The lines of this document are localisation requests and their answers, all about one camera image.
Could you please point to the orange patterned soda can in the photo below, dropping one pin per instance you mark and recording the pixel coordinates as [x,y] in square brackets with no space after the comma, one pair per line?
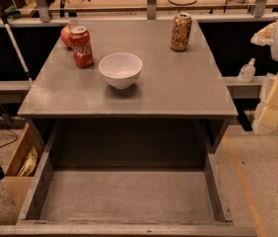
[181,31]

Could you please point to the grey cabinet with top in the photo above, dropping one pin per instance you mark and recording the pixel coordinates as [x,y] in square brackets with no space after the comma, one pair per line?
[172,84]

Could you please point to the red Coca-Cola can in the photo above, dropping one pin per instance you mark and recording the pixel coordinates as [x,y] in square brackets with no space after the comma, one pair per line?
[81,45]

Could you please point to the open grey top drawer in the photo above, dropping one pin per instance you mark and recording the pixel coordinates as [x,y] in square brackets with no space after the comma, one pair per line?
[126,178]

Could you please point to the white ceramic bowl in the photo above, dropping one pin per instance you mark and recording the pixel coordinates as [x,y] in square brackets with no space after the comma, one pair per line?
[121,69]

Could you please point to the red apple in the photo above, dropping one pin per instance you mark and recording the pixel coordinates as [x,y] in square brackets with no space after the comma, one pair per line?
[65,36]

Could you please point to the wooden workbench with metal posts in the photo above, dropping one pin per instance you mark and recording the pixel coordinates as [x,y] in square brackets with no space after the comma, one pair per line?
[65,11]

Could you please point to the yellow snack bag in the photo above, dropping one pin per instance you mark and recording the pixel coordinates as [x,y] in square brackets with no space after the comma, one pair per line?
[29,164]

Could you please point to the white pole with black grip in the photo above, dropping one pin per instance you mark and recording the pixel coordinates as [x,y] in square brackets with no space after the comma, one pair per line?
[5,22]

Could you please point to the wooden box on floor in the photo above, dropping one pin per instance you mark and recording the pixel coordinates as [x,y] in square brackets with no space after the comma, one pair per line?
[19,186]

